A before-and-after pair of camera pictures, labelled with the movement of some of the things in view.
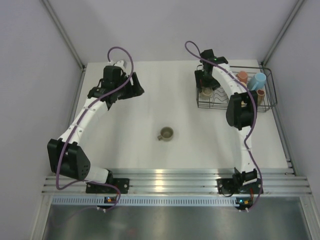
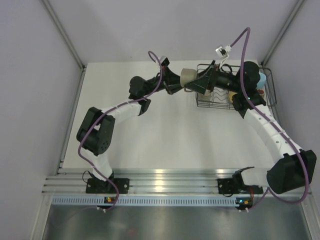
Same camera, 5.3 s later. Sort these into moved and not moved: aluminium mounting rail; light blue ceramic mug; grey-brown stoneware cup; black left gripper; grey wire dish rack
Moved: black left gripper; grey-brown stoneware cup
Not moved: light blue ceramic mug; grey wire dish rack; aluminium mounting rail
